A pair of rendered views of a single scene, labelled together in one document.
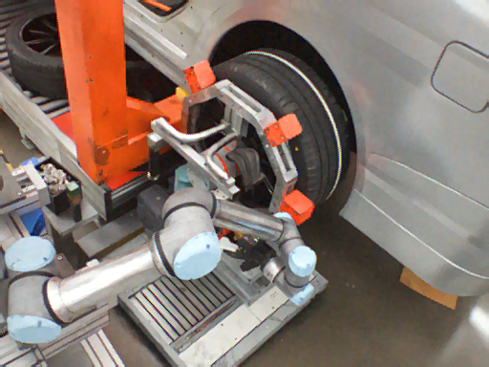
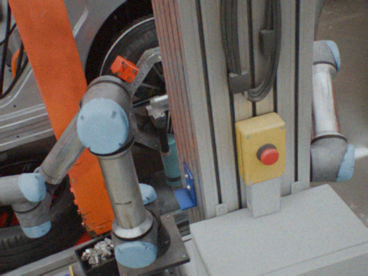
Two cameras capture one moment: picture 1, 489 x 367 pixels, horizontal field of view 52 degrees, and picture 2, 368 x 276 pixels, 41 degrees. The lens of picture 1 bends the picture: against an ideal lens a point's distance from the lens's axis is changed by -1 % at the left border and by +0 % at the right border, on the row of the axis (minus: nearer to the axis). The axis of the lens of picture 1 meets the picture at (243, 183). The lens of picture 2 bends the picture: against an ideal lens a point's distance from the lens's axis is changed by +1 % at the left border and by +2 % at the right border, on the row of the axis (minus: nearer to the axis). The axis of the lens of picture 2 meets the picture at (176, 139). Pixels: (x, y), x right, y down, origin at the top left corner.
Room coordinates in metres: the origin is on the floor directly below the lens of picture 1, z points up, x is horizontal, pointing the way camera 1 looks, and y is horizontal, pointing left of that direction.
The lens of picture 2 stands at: (0.23, 1.69, 2.00)
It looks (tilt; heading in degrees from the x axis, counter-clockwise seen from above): 35 degrees down; 306
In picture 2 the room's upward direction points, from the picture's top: 9 degrees counter-clockwise
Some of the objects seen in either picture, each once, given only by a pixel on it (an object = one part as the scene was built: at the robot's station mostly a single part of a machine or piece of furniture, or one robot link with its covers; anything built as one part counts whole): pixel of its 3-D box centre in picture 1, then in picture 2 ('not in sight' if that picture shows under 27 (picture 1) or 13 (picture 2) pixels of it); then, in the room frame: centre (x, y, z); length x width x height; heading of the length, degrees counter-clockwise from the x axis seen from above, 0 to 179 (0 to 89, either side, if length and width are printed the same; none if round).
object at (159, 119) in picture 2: (160, 138); (157, 115); (1.31, 0.32, 0.93); 0.09 x 0.05 x 0.05; 142
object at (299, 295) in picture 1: (293, 285); not in sight; (0.86, -0.21, 0.85); 0.11 x 0.08 x 0.09; 52
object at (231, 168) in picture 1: (219, 164); not in sight; (1.31, 0.10, 0.85); 0.21 x 0.14 x 0.14; 142
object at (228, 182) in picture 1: (233, 149); not in sight; (1.21, 0.06, 1.03); 0.19 x 0.18 x 0.11; 142
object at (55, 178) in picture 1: (53, 184); (106, 258); (1.34, 0.78, 0.51); 0.20 x 0.14 x 0.13; 59
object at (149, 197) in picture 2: not in sight; (138, 207); (1.02, 0.86, 0.98); 0.13 x 0.12 x 0.14; 122
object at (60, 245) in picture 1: (55, 222); not in sight; (1.38, 0.82, 0.21); 0.10 x 0.10 x 0.42; 52
